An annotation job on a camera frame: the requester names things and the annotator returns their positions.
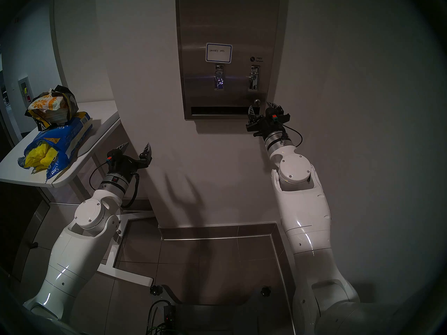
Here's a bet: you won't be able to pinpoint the wall fire extinguisher cabinet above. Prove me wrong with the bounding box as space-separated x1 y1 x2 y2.
17 76 34 110

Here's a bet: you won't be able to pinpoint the green and black base cables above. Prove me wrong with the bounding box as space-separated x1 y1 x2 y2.
146 299 182 335

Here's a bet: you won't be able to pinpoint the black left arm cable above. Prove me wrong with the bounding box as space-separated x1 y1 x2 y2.
89 162 140 209

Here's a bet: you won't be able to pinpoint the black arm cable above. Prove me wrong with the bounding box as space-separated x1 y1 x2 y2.
89 162 140 209
283 124 303 148

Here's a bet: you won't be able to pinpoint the blue pad package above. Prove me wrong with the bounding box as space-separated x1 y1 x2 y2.
17 111 93 183

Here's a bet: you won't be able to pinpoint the white table base frame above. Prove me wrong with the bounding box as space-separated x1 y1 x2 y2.
68 156 156 288

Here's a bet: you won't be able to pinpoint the yellow plastic pad pack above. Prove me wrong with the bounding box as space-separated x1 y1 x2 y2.
24 142 58 172

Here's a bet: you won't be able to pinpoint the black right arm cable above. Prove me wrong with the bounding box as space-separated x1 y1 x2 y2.
283 124 303 148

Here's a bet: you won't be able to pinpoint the white handwritten label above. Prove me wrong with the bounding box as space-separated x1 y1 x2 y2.
205 43 233 64

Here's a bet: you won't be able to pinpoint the orange flower pad package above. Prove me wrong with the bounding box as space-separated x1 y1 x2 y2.
24 85 79 131

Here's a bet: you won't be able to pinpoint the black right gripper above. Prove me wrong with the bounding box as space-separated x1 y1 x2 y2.
246 102 290 139

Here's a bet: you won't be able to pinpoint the dark robot base platform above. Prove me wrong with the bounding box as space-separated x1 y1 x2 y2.
161 285 276 335

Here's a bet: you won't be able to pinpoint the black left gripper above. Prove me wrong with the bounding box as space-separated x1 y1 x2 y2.
108 142 153 177

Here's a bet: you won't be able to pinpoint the steel wall dispenser cabinet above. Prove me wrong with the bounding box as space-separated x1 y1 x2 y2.
175 0 281 121

